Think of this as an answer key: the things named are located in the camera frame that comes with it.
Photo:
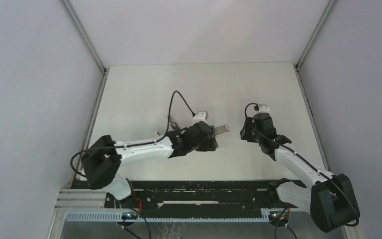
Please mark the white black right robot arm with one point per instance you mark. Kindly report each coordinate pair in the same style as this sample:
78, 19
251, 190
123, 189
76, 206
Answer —
328, 198

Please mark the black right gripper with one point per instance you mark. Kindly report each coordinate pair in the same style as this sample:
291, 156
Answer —
245, 132

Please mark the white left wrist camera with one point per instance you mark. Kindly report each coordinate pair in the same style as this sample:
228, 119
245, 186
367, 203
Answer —
201, 116

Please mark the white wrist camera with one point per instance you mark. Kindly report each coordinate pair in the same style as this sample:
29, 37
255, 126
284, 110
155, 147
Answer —
263, 109
201, 116

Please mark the aluminium frame rail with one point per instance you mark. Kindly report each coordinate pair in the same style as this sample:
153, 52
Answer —
80, 199

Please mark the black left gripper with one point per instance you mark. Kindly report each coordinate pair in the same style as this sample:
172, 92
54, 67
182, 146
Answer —
210, 143

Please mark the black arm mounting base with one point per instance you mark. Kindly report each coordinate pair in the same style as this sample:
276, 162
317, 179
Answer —
203, 198

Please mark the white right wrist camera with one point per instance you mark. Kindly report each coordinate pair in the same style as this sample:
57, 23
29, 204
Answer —
263, 109

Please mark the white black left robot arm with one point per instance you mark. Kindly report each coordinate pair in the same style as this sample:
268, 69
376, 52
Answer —
102, 161

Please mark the white slotted cable duct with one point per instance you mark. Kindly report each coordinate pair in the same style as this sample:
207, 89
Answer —
128, 216

